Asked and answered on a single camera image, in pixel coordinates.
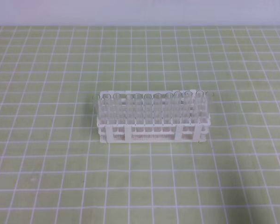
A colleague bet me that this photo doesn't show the clear glass test tube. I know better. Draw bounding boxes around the clear glass test tube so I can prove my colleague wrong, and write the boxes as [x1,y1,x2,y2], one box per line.
[204,91,214,119]

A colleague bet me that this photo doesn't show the green grid tablecloth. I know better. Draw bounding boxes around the green grid tablecloth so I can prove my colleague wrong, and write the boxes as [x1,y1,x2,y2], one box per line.
[0,27,280,224]

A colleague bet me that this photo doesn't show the clear test tube eleventh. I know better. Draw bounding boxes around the clear test tube eleventh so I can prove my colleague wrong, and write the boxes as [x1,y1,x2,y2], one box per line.
[193,90,204,124]

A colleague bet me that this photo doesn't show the white plastic test tube rack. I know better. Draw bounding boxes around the white plastic test tube rack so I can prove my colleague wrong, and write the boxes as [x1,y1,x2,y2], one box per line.
[97,90,211,143]

